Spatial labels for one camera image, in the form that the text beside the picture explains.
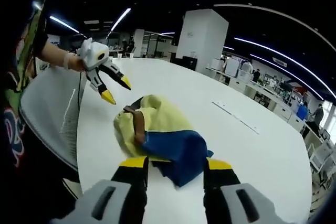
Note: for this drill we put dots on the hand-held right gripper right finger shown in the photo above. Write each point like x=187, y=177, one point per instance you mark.
x=225, y=203

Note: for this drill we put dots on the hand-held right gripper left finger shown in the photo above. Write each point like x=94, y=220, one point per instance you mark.
x=123, y=203

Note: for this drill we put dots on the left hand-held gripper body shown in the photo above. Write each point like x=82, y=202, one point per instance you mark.
x=92, y=53

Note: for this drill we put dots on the yellow and blue cloth bag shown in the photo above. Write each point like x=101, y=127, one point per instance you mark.
x=160, y=129

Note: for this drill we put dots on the person's left hand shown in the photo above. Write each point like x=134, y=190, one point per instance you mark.
x=77, y=64

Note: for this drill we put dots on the grey mesh chair back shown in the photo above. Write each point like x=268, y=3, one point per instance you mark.
x=50, y=113

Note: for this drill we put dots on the black box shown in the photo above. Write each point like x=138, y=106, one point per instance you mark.
x=185, y=62

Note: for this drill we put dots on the person's printed dark shirt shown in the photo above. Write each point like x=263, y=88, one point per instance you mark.
x=18, y=82

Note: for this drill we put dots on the white square pillar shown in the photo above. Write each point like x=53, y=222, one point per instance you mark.
x=200, y=35

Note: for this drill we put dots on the white office chair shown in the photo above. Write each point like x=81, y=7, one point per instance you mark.
x=321, y=153

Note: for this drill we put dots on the blue bin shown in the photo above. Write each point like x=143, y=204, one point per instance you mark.
x=302, y=112

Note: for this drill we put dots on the row of white desks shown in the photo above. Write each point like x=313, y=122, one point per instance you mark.
x=265, y=90

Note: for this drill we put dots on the long ceiling light strip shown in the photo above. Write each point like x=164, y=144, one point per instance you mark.
x=281, y=56

